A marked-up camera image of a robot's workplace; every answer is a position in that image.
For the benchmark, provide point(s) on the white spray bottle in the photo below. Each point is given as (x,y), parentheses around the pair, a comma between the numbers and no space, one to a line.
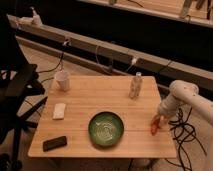
(35,19)

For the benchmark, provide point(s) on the black rectangular remote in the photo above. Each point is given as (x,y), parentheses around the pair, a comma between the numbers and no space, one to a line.
(54,143)

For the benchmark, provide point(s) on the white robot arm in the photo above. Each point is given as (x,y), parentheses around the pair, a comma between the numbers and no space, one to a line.
(188,95)

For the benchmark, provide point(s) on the black office chair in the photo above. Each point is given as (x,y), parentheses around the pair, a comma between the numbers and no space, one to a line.
(18,79)

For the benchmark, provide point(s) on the green round plate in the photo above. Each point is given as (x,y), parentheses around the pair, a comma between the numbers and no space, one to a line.
(105,129)

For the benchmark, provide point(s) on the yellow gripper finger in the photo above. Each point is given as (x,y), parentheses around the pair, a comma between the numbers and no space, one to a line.
(160,121)

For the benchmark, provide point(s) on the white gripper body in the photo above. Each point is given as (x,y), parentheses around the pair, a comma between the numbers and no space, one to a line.
(168,106)

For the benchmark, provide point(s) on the wooden table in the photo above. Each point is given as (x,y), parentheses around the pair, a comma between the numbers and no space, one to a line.
(89,95)

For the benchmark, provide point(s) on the clear plastic bottle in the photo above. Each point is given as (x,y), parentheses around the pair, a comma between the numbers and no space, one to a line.
(135,86)

